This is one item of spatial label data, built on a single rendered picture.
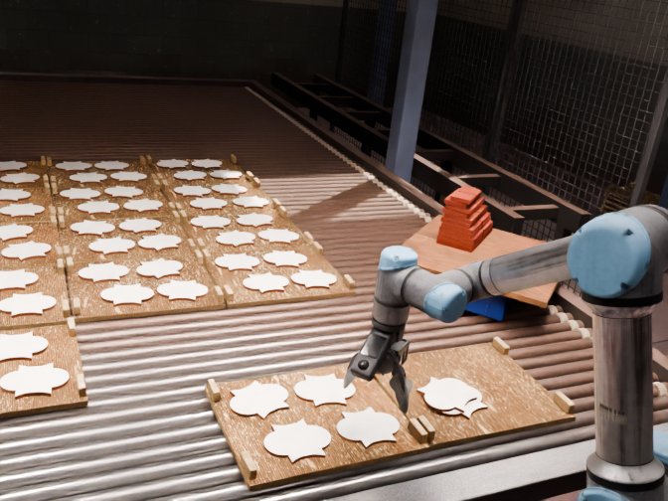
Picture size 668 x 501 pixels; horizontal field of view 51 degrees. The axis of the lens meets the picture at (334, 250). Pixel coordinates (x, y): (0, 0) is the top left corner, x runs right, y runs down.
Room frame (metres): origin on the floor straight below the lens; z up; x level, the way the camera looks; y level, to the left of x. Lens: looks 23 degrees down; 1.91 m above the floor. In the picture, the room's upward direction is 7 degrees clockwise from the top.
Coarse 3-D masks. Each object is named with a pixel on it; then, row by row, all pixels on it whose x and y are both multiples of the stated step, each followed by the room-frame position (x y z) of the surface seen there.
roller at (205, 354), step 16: (464, 320) 1.90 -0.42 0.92; (480, 320) 1.92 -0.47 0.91; (496, 320) 1.95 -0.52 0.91; (320, 336) 1.71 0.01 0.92; (336, 336) 1.72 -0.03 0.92; (352, 336) 1.74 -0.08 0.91; (192, 352) 1.55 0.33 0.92; (208, 352) 1.56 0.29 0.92; (224, 352) 1.58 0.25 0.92; (240, 352) 1.59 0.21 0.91; (256, 352) 1.61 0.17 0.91; (96, 368) 1.44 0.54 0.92; (112, 368) 1.45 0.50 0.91; (128, 368) 1.47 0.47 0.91
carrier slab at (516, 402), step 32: (448, 352) 1.67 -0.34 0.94; (480, 352) 1.69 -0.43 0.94; (384, 384) 1.48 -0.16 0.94; (416, 384) 1.50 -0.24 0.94; (480, 384) 1.53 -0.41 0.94; (512, 384) 1.55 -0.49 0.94; (416, 416) 1.37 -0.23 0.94; (480, 416) 1.40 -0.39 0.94; (512, 416) 1.41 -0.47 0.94; (544, 416) 1.43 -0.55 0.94; (576, 416) 1.44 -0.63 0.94
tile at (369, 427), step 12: (348, 420) 1.31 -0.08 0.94; (360, 420) 1.31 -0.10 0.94; (372, 420) 1.32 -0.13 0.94; (384, 420) 1.32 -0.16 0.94; (396, 420) 1.33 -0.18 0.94; (348, 432) 1.26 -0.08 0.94; (360, 432) 1.27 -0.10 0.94; (372, 432) 1.27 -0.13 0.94; (384, 432) 1.28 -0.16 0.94; (396, 432) 1.29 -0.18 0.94; (372, 444) 1.24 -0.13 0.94
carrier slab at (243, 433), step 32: (224, 384) 1.40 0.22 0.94; (288, 384) 1.44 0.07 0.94; (352, 384) 1.47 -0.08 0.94; (224, 416) 1.28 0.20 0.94; (256, 416) 1.30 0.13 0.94; (288, 416) 1.31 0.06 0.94; (320, 416) 1.32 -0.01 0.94; (256, 448) 1.19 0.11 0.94; (352, 448) 1.22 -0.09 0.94; (384, 448) 1.24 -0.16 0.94; (416, 448) 1.25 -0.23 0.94; (256, 480) 1.09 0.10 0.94; (288, 480) 1.11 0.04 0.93
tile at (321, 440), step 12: (300, 420) 1.29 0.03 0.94; (276, 432) 1.24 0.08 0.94; (288, 432) 1.24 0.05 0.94; (300, 432) 1.25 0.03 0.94; (312, 432) 1.25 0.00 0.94; (324, 432) 1.25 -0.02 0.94; (264, 444) 1.19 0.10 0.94; (276, 444) 1.20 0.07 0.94; (288, 444) 1.20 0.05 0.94; (300, 444) 1.21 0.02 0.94; (312, 444) 1.21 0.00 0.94; (324, 444) 1.21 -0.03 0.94; (276, 456) 1.17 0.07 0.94; (288, 456) 1.17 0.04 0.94; (300, 456) 1.17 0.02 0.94; (312, 456) 1.18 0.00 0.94; (324, 456) 1.18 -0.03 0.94
